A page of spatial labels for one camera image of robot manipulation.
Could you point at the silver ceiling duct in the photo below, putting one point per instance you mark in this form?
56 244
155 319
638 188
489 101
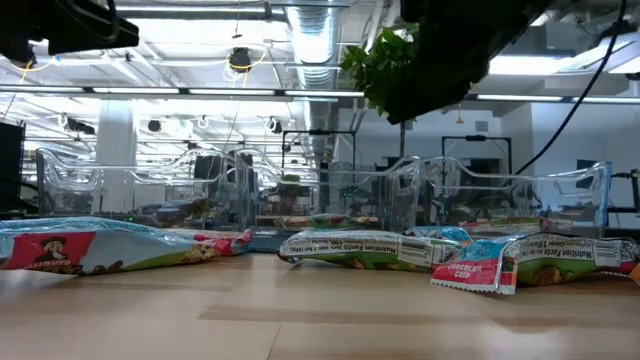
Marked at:
312 45

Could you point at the clear plastic bin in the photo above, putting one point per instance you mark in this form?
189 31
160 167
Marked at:
125 170
550 200
310 175

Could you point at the green leafy plant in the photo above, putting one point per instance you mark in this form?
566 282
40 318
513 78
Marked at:
372 70

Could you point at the white pillar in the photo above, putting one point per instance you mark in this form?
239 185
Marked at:
115 150

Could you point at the black monitor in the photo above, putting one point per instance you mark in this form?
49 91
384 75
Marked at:
11 165

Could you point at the white nutrition-label granola bar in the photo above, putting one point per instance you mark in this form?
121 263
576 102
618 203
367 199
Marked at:
360 249

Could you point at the long ceiling light strip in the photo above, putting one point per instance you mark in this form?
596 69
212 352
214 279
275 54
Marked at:
225 91

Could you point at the black workstation frame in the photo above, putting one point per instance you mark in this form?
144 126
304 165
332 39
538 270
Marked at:
475 137
320 132

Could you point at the black ceiling device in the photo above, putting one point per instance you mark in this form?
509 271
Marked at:
240 59

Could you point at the black metal table frame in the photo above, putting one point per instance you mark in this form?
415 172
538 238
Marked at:
635 190

